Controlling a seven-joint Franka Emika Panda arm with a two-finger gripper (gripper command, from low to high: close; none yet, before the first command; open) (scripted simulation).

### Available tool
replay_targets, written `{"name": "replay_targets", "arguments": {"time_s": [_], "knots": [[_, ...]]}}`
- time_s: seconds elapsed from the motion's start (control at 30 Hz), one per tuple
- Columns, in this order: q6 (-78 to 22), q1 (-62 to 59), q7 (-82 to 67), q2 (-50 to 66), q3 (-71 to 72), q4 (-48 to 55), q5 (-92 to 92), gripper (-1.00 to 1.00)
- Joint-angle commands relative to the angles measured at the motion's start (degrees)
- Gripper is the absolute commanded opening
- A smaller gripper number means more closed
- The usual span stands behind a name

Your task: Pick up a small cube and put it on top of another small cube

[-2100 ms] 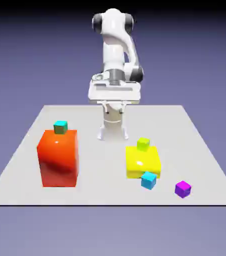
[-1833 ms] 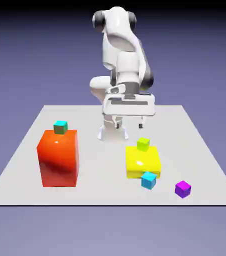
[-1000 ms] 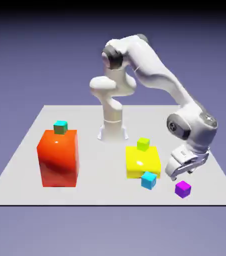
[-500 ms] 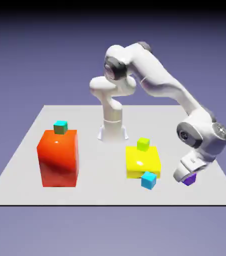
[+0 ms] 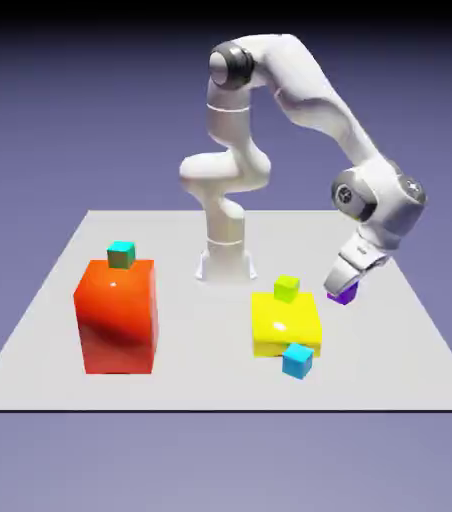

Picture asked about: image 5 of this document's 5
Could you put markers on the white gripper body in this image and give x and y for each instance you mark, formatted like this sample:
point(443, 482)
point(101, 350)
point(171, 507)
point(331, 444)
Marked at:
point(346, 267)

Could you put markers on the small purple cube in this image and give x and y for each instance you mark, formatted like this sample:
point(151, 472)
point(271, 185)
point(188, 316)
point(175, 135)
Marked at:
point(347, 294)

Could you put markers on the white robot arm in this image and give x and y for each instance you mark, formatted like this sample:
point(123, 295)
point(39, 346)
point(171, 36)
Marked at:
point(318, 100)

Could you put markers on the small lime green cube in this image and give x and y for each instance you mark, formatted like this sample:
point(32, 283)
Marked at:
point(286, 288)

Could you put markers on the small cyan cube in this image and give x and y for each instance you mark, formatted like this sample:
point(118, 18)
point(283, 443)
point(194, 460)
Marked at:
point(298, 361)

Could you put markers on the small teal cube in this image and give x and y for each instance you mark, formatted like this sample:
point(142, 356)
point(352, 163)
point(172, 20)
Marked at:
point(121, 254)

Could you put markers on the large yellow box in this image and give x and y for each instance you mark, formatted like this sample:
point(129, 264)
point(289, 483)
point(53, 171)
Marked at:
point(286, 324)

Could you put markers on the large orange box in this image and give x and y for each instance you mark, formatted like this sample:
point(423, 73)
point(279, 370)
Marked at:
point(116, 316)

